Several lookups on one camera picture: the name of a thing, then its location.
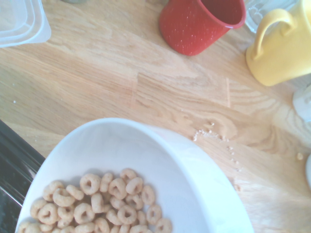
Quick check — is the plain white bowl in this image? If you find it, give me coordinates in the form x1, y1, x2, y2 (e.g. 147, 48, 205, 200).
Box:
14, 117, 255, 233

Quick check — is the ring cereal pile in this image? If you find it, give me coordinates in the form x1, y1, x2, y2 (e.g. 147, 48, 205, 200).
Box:
17, 167, 173, 233

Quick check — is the red cup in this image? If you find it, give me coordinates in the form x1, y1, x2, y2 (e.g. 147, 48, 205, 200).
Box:
159, 0, 247, 56

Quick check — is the yellow mug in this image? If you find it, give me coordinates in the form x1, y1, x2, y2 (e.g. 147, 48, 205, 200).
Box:
245, 0, 311, 87

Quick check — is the clear drinking glass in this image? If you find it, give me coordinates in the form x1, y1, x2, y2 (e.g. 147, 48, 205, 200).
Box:
244, 0, 302, 34

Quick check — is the small white patterned cup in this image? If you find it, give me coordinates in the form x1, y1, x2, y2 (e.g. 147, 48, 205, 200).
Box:
293, 83, 311, 122

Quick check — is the black plastic food container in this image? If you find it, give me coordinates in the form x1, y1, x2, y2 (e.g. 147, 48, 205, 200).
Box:
0, 118, 46, 233

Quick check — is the clear plastic container lid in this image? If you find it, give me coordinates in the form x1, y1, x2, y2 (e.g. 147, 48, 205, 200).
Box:
0, 0, 52, 49

